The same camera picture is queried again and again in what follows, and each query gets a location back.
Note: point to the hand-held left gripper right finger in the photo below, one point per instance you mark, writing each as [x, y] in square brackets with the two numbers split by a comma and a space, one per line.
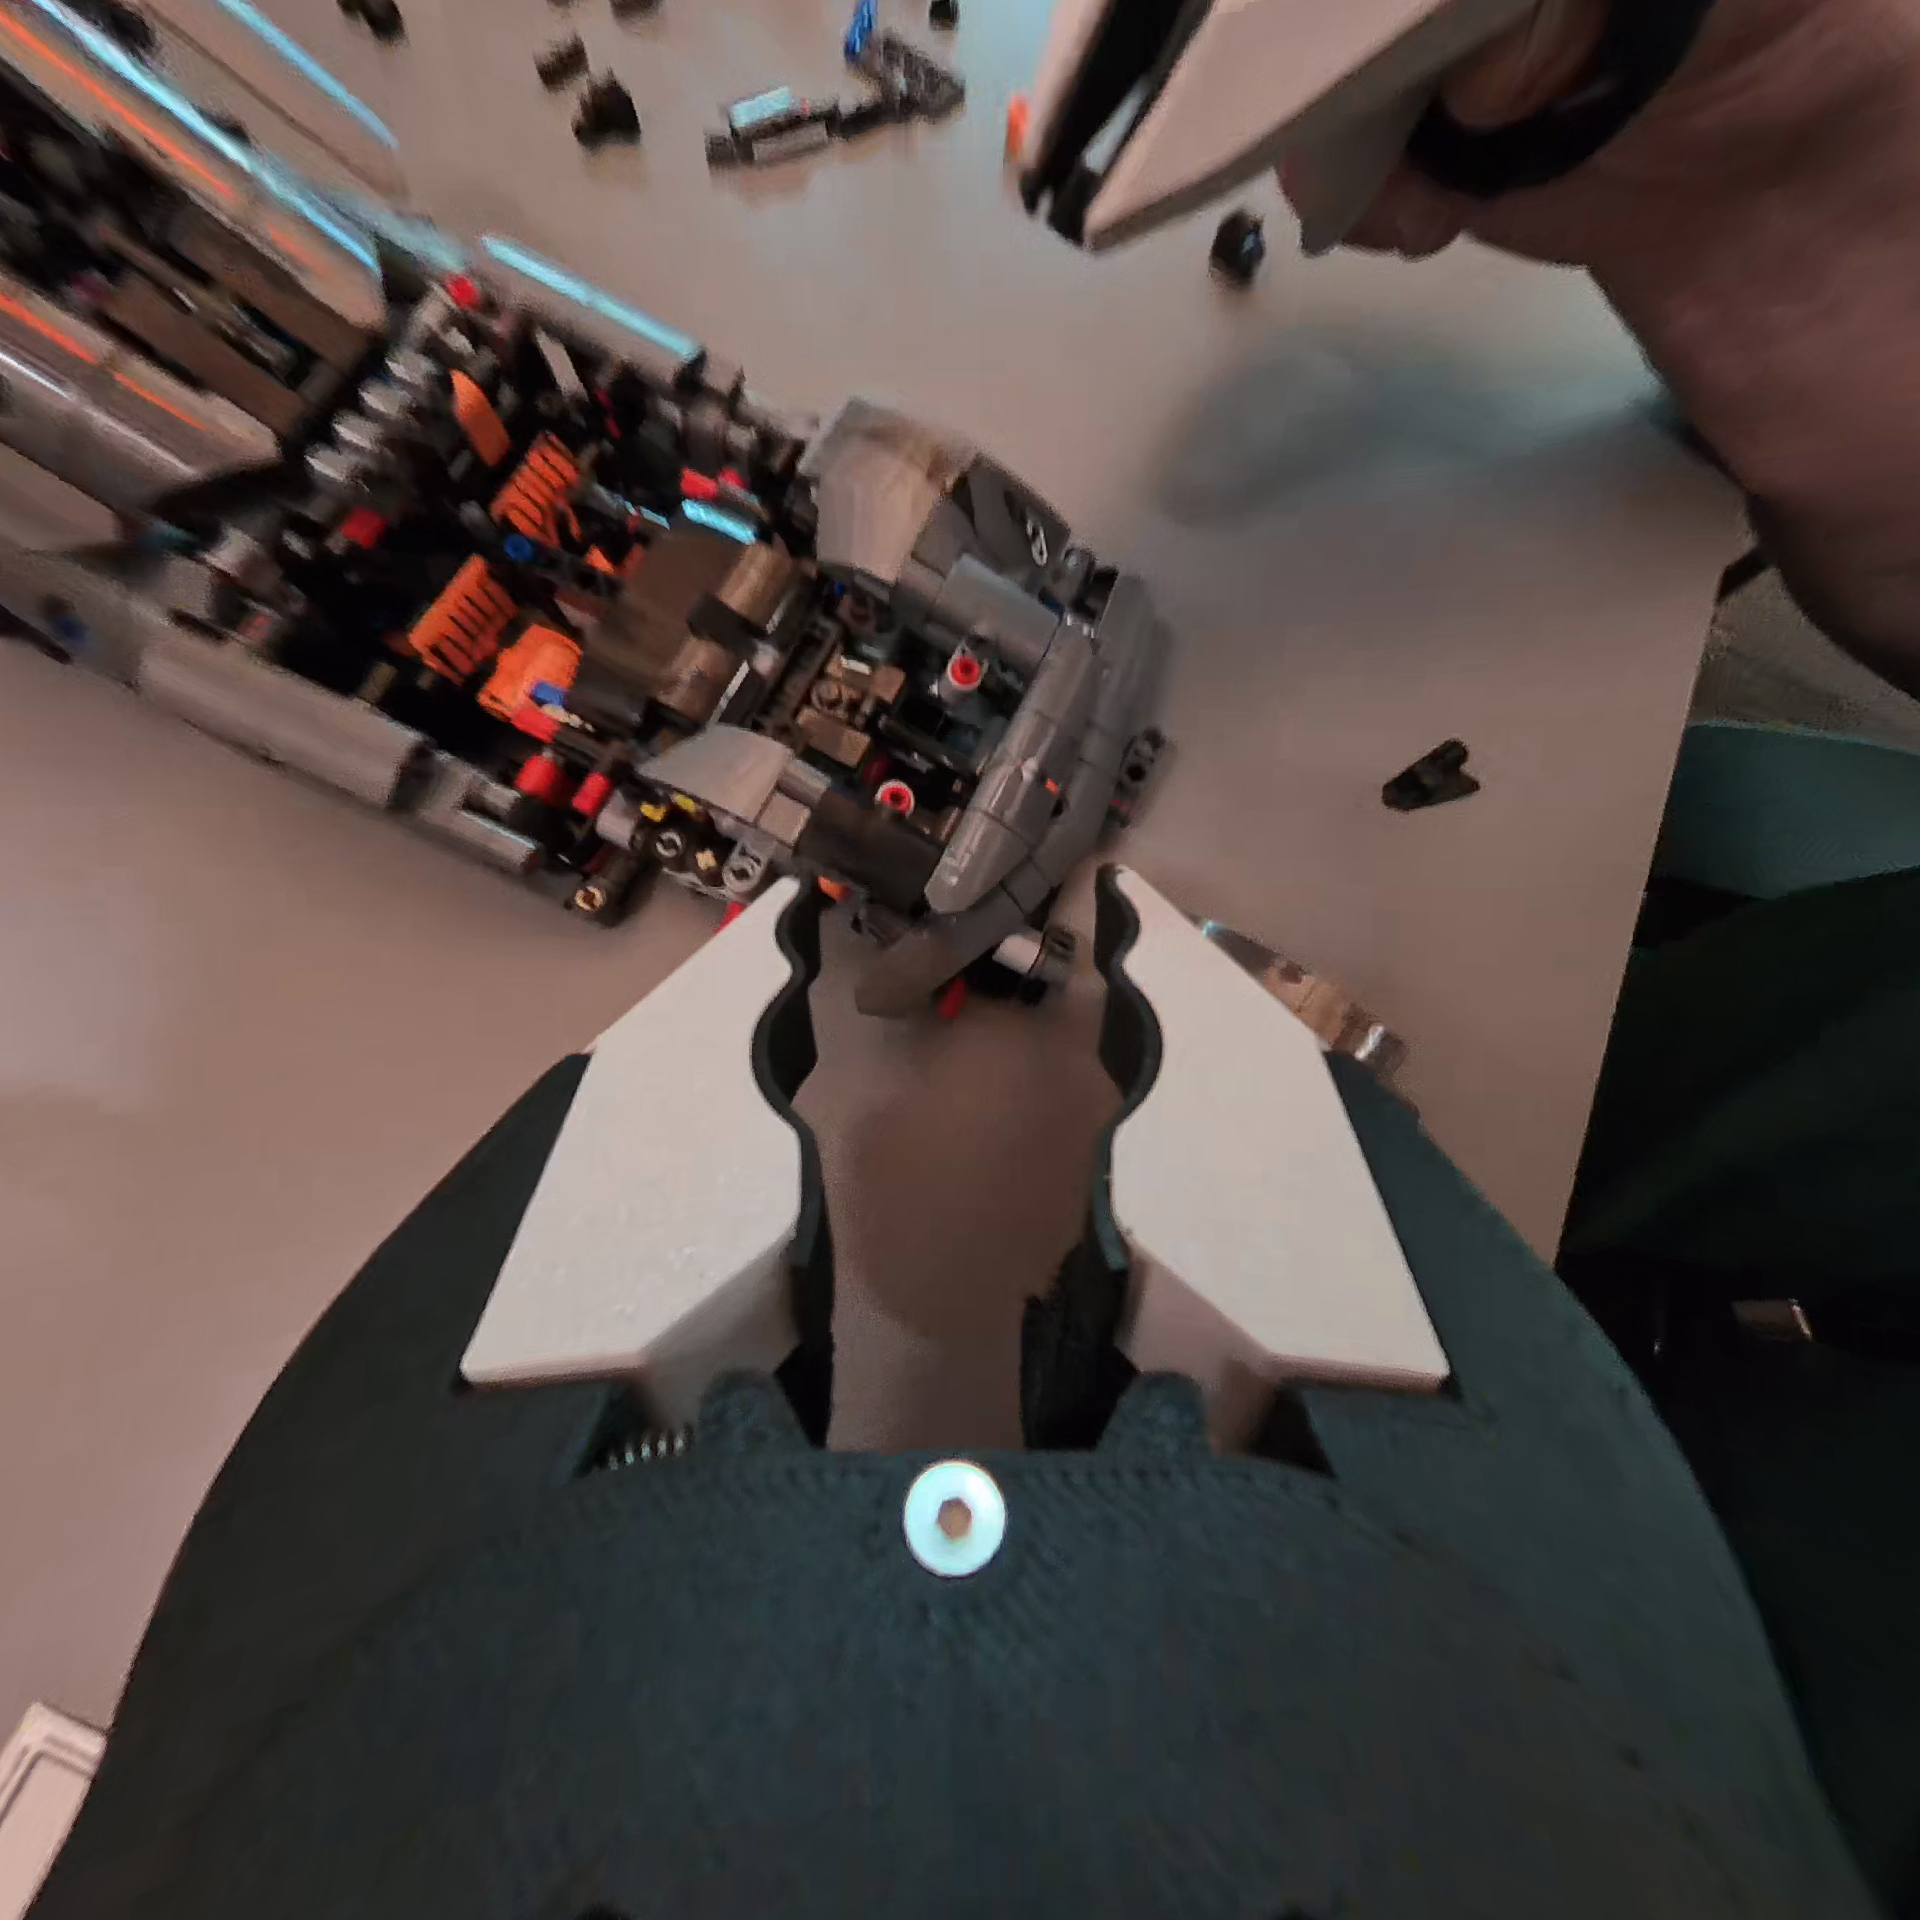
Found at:
[1258, 1185]

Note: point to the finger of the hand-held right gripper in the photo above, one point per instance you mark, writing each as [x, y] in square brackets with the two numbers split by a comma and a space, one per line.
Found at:
[1066, 61]
[1258, 107]

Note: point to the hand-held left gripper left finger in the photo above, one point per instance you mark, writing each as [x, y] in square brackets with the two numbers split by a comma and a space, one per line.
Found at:
[661, 1185]

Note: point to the grey lego car model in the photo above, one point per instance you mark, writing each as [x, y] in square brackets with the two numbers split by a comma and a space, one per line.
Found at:
[1034, 751]

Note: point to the person's right forearm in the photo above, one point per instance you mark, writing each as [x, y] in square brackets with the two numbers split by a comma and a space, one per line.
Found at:
[1845, 526]

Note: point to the black round lego piece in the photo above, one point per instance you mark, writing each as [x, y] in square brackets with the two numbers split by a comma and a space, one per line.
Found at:
[1238, 241]

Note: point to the blue lego pin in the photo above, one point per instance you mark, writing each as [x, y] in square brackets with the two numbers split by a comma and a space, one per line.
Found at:
[863, 29]

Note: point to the dark grey lego beam assembly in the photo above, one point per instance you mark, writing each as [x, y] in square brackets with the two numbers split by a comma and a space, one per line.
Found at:
[774, 125]

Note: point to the black angled lego piece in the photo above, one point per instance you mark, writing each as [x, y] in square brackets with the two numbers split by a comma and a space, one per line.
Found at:
[1431, 772]

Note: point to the scattered black lego pieces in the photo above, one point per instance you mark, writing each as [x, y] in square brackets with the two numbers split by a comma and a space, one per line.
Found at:
[607, 112]

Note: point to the person's right hand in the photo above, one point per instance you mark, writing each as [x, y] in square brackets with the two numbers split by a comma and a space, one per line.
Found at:
[1773, 225]

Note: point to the teal chair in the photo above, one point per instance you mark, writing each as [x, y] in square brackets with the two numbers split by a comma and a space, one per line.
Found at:
[1802, 810]

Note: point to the white keyboard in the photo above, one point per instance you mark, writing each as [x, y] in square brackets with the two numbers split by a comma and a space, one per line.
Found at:
[35, 1801]

